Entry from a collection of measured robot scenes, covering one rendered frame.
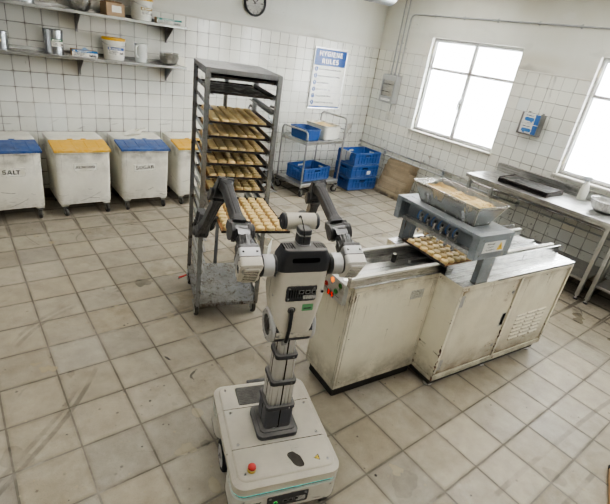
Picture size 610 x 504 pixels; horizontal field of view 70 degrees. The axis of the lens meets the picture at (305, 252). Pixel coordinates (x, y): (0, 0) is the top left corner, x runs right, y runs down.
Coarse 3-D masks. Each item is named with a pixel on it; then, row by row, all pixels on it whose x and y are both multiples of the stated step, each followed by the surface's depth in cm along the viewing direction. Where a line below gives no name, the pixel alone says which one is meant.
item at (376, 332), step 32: (384, 256) 290; (352, 288) 247; (384, 288) 258; (416, 288) 275; (320, 320) 280; (352, 320) 256; (384, 320) 273; (416, 320) 291; (320, 352) 284; (352, 352) 270; (384, 352) 288; (352, 384) 292
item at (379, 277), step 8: (520, 248) 324; (528, 248) 326; (536, 248) 333; (424, 264) 274; (432, 264) 275; (376, 272) 254; (384, 272) 256; (392, 272) 257; (400, 272) 261; (408, 272) 265; (416, 272) 269; (424, 272) 273; (432, 272) 278; (352, 280) 242; (360, 280) 246; (368, 280) 249; (376, 280) 253; (384, 280) 257; (392, 280) 261
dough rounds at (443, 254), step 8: (408, 240) 301; (416, 240) 303; (424, 240) 306; (432, 240) 306; (440, 240) 309; (424, 248) 291; (432, 248) 294; (440, 248) 295; (448, 248) 297; (432, 256) 286; (440, 256) 283; (448, 256) 288; (456, 256) 287; (464, 256) 289; (448, 264) 278
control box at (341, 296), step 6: (330, 276) 259; (336, 276) 255; (330, 282) 260; (336, 282) 255; (342, 282) 250; (324, 288) 266; (330, 288) 261; (336, 288) 255; (342, 288) 250; (348, 288) 250; (330, 294) 261; (336, 294) 256; (342, 294) 251; (336, 300) 257; (342, 300) 252
